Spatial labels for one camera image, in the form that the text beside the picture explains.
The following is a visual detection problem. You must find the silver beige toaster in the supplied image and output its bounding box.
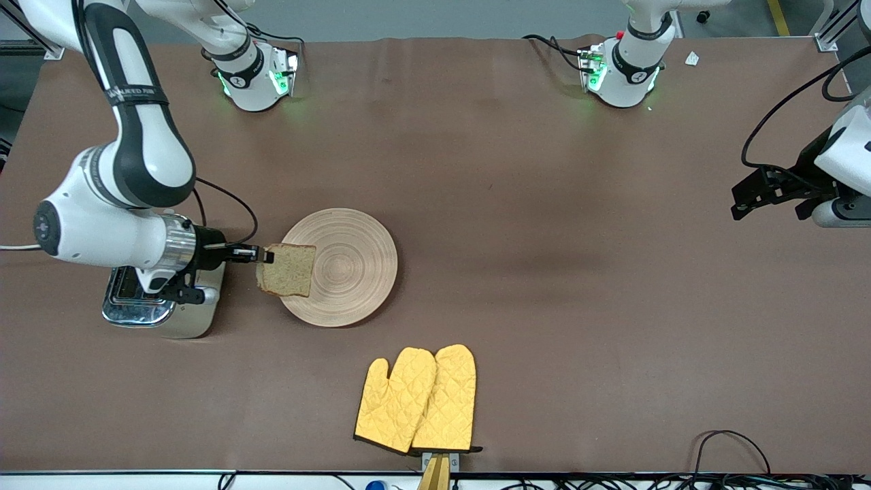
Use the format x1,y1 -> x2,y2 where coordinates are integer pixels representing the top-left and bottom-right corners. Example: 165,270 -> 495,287
102,262 -> 227,340

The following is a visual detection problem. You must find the tan wooden stick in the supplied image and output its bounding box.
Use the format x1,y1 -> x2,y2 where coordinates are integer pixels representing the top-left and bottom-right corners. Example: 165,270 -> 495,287
416,455 -> 451,490

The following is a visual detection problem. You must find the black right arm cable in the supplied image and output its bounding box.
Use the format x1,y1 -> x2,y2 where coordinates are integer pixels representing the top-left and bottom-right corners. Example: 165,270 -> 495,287
193,177 -> 259,246

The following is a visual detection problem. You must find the black left base cable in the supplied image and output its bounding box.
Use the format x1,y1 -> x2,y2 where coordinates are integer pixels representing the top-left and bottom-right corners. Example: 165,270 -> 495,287
523,34 -> 587,73

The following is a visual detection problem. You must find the brown toast slice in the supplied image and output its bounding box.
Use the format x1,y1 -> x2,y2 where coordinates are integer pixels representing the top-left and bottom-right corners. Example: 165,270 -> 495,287
256,243 -> 318,299

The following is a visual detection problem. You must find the round wooden plate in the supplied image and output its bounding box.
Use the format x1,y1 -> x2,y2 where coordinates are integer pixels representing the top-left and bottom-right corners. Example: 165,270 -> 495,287
279,208 -> 399,328

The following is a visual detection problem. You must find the thin black looped cable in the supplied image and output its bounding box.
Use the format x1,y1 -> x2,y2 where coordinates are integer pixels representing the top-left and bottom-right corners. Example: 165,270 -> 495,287
693,430 -> 773,477

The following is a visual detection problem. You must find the black base cable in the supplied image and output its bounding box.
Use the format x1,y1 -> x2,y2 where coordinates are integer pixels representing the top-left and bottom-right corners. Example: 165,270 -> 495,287
523,34 -> 587,73
216,0 -> 306,48

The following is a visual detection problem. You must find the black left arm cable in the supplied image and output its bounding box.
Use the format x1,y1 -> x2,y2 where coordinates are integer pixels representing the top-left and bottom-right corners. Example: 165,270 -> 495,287
740,46 -> 871,171

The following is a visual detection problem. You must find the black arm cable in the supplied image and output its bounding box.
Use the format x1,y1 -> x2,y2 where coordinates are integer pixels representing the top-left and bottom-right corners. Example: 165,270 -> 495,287
193,177 -> 259,246
740,46 -> 871,171

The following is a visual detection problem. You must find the yellow quilted oven mitt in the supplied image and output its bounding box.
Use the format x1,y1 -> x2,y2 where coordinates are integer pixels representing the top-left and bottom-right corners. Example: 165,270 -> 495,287
410,344 -> 484,455
353,347 -> 438,455

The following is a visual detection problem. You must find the black right base cable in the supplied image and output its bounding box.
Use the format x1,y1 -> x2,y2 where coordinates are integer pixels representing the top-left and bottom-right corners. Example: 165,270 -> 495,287
216,0 -> 306,48

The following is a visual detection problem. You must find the aluminium frame profile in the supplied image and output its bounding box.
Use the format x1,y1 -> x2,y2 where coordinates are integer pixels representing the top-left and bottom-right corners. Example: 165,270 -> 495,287
813,0 -> 855,52
0,0 -> 65,61

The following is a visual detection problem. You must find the black cable bundle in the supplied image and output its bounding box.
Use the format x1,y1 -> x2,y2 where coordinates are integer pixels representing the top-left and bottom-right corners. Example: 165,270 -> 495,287
504,473 -> 871,490

